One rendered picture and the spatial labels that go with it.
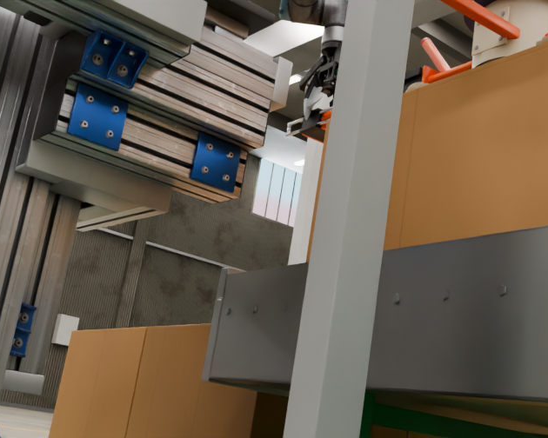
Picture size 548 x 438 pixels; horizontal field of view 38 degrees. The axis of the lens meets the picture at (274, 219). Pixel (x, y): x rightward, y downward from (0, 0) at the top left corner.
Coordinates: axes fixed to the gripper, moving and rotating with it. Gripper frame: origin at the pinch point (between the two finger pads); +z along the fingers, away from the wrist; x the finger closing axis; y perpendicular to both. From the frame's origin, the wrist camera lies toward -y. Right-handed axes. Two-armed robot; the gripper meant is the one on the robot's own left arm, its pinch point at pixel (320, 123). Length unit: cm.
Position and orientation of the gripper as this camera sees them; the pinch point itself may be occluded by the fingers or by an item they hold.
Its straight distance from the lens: 202.0
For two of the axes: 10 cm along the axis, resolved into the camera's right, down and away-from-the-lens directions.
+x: 8.1, 2.6, 5.2
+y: 5.7, -1.3, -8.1
